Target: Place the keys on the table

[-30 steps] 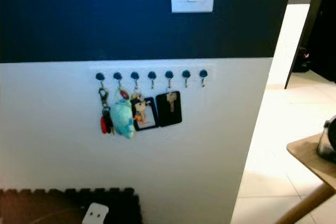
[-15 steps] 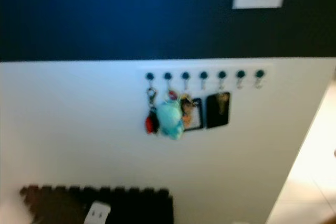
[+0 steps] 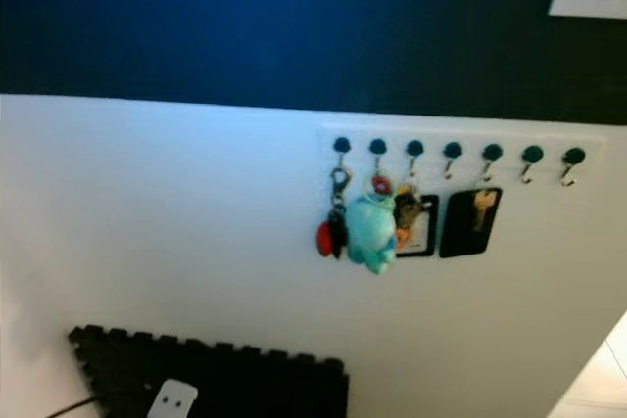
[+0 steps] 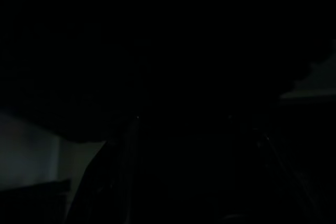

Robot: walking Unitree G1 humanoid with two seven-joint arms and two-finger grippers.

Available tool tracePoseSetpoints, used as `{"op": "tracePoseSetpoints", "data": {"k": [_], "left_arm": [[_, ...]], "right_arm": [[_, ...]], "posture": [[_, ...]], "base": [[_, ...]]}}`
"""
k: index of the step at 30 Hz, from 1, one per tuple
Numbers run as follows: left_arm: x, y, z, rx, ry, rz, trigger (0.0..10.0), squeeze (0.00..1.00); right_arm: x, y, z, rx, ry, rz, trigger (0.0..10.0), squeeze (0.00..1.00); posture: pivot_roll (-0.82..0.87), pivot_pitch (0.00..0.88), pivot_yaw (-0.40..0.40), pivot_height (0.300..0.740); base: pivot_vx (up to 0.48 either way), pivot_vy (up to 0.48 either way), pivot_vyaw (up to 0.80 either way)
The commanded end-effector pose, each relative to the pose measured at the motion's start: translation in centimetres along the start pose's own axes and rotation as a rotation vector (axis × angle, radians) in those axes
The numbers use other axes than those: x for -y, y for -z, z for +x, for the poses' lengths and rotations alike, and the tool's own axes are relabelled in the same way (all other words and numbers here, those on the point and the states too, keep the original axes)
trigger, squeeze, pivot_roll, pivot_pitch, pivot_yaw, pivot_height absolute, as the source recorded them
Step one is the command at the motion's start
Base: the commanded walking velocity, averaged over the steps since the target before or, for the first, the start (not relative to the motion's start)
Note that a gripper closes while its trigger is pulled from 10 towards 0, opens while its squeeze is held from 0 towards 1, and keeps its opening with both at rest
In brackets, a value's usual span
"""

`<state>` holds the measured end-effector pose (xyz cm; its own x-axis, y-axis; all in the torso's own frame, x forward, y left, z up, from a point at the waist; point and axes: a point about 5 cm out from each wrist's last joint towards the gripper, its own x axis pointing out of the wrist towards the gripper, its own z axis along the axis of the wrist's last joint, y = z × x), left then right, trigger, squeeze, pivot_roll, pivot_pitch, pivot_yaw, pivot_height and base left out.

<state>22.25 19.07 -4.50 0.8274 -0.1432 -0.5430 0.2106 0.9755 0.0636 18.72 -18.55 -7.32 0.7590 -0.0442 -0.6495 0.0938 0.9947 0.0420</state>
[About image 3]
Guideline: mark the dark green knob hook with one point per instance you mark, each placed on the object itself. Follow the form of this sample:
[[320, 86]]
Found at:
[[493, 153], [533, 155], [342, 146], [574, 157], [453, 151], [414, 149], [377, 147]]

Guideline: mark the brass key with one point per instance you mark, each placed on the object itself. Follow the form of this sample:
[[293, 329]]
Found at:
[[483, 208]]

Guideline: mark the white key hook rack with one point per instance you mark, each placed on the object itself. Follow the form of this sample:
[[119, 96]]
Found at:
[[431, 134]]

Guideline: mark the black key fob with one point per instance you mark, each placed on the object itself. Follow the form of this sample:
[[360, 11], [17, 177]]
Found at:
[[338, 234]]

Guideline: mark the small red white charm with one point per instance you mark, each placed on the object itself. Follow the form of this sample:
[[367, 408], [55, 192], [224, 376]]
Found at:
[[381, 185]]

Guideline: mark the black jigsaw foam mat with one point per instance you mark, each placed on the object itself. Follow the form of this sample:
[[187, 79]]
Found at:
[[265, 384]]

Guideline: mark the black card sleeve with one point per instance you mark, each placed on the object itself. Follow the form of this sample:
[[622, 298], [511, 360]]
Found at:
[[462, 238]]

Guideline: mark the silver carabiner clip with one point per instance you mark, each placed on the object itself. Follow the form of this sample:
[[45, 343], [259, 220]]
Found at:
[[340, 183]]

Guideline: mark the white plug adapter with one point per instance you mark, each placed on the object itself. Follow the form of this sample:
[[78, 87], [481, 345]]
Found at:
[[173, 400]]

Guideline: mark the black badge holder white card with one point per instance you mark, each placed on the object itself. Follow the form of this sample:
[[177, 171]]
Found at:
[[429, 232]]

